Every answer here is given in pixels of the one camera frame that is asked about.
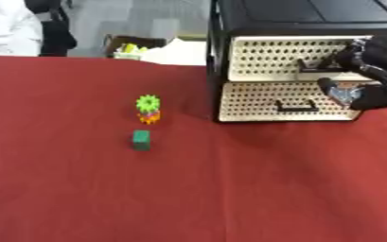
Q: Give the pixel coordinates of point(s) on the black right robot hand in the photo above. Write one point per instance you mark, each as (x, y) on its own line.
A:
(376, 56)

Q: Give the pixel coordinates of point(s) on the black cabinet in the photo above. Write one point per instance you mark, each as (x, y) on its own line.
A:
(306, 15)

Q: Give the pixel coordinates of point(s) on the white sheet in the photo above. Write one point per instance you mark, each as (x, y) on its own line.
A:
(177, 52)

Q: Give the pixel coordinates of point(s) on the green gear toy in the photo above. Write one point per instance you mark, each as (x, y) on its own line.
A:
(147, 103)

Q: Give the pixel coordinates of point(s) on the orange gear toy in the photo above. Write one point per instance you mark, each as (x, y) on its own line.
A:
(149, 117)

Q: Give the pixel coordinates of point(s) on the cardboard box with yellow items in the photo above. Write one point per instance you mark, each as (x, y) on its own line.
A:
(129, 47)

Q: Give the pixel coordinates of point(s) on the green block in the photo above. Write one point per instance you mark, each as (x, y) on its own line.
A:
(142, 140)

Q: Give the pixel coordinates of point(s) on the person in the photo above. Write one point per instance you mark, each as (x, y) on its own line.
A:
(14, 28)

